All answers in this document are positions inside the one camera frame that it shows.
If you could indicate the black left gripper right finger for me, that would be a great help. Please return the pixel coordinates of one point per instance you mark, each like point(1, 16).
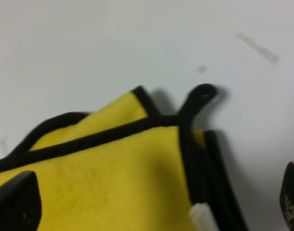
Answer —
point(287, 196)

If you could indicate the yellow towel with black trim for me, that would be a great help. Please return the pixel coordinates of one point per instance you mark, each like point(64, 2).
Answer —
point(127, 167)

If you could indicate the short clear tape strip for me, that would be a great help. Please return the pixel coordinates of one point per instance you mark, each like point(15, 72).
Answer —
point(202, 217)

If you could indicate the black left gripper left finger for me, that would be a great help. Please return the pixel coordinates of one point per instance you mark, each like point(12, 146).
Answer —
point(20, 203)

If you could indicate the right clear tape strip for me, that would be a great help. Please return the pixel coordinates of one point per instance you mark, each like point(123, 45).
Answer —
point(264, 52)

